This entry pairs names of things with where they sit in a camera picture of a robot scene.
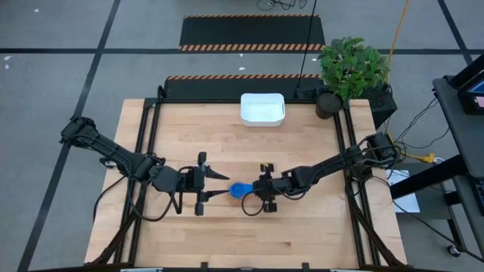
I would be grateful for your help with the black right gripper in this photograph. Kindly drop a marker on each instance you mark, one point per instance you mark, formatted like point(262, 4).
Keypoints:
point(276, 187)

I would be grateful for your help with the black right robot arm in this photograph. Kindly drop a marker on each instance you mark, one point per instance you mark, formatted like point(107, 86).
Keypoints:
point(340, 162)

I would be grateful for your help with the black hazard-striped floor mat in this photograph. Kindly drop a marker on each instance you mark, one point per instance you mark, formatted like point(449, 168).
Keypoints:
point(249, 32)
point(234, 88)

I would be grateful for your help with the small blue measuring cup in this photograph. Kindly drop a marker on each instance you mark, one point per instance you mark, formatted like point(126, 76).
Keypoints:
point(238, 190)

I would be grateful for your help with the green leafy plant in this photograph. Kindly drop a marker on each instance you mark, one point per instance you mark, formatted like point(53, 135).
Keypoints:
point(351, 68)

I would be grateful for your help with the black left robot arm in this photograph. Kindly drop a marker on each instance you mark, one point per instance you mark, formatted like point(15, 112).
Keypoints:
point(121, 155)

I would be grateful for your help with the white paper sheet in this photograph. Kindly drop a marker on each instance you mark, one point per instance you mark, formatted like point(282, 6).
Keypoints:
point(410, 204)

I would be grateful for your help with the silver aluminium extrusion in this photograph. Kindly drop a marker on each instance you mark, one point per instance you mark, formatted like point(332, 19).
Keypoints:
point(141, 270)

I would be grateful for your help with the black laptop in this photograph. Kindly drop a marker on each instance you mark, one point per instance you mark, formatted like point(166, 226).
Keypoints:
point(472, 98)

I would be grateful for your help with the grey side table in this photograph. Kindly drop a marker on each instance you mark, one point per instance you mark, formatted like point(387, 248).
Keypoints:
point(453, 124)

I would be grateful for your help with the yellow power plug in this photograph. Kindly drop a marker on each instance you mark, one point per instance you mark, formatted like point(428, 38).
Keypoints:
point(429, 157)

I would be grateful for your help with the black aluminium table frame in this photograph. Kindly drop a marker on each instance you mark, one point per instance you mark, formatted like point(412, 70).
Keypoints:
point(208, 101)

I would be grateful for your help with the black plant pot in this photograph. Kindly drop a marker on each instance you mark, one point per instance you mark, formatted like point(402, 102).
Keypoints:
point(329, 106)

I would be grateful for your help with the white plastic basket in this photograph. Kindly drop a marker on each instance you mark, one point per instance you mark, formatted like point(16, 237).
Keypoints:
point(262, 109)

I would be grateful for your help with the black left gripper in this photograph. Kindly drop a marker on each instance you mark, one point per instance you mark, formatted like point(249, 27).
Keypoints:
point(194, 179)

